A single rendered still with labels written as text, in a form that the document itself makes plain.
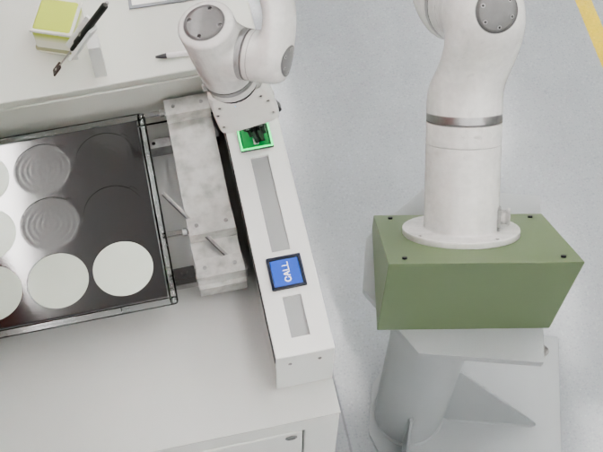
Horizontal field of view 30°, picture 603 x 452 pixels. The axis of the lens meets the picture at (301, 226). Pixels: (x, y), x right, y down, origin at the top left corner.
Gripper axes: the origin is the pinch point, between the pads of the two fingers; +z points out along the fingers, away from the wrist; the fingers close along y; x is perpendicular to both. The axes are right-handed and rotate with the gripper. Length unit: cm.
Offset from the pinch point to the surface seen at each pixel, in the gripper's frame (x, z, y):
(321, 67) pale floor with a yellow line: 76, 103, 10
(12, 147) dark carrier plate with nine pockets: 10.4, -0.6, -42.4
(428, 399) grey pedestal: -33, 68, 14
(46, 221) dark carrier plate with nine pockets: -5.2, 0.3, -38.4
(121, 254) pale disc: -14.1, 2.7, -27.1
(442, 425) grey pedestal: -30, 102, 15
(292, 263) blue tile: -24.7, 2.0, 0.5
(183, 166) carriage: 1.5, 7.3, -14.9
